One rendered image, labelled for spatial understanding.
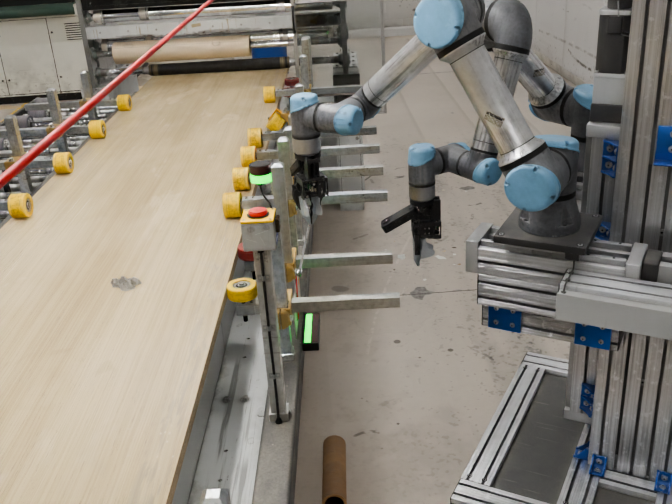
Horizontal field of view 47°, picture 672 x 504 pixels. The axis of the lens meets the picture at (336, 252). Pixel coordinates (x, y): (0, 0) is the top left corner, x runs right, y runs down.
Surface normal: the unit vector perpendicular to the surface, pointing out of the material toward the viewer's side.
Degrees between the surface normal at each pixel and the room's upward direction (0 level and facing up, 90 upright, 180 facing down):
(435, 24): 83
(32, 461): 0
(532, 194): 96
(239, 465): 0
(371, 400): 0
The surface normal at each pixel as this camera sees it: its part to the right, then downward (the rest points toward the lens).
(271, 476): -0.06, -0.91
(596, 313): -0.46, 0.40
